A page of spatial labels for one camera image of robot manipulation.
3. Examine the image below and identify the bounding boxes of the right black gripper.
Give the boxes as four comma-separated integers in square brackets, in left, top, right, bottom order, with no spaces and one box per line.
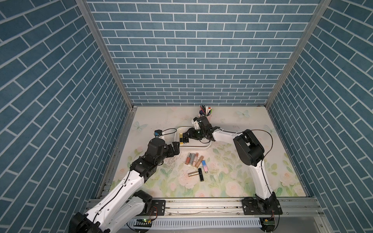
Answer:
[183,128,206,141]

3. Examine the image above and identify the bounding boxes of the white plastic storage box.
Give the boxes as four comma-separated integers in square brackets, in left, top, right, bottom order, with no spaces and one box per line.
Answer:
[174,126,211,150]

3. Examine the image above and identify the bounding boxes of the gold black lipstick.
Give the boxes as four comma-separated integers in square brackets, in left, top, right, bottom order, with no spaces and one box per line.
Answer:
[179,133,184,145]

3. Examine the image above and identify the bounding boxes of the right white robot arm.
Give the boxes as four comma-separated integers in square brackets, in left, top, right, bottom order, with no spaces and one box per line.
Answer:
[183,116,282,215]

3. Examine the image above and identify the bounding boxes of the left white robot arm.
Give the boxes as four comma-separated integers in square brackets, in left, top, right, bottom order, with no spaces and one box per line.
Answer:
[68,138,180,233]

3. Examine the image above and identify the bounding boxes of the tan lipstick tube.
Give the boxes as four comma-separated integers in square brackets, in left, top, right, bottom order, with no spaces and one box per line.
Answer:
[195,155,204,168]

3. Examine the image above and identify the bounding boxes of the blue pink lipstick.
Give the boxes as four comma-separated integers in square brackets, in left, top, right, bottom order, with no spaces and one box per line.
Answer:
[202,160,208,173]

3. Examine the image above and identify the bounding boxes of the silver gold lipstick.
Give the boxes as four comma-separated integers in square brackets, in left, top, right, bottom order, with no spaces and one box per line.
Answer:
[188,171,199,177]

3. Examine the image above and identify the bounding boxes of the black lipstick front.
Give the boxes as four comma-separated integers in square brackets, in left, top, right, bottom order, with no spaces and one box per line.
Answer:
[198,168,204,182]

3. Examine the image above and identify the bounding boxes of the red lip gloss tube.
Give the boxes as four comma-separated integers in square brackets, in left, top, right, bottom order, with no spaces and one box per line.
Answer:
[185,153,191,165]

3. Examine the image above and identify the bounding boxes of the silver lip gloss tube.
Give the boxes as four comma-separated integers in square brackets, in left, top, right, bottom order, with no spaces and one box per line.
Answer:
[189,153,195,165]

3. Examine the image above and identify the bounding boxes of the pink lip gloss tube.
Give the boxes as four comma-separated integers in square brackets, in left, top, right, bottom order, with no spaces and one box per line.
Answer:
[192,153,199,167]

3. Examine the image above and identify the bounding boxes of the pens in cup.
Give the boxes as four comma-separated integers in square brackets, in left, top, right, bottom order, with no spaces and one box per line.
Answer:
[199,105,212,117]

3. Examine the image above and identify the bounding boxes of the floral table mat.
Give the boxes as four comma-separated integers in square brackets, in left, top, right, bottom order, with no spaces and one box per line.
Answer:
[112,106,306,198]

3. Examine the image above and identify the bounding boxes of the left green circuit board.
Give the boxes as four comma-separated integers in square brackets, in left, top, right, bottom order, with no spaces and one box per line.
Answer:
[134,218,152,228]

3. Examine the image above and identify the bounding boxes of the green circuit board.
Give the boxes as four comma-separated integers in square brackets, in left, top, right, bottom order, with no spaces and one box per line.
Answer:
[134,218,152,228]
[261,218,276,233]

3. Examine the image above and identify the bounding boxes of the right green circuit board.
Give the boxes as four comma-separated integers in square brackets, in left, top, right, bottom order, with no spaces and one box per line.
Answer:
[261,218,276,233]

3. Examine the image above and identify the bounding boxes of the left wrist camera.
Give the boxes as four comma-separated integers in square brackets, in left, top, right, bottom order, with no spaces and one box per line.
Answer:
[154,130,164,139]

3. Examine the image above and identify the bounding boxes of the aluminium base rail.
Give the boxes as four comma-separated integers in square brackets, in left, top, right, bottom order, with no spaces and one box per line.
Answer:
[153,197,323,218]

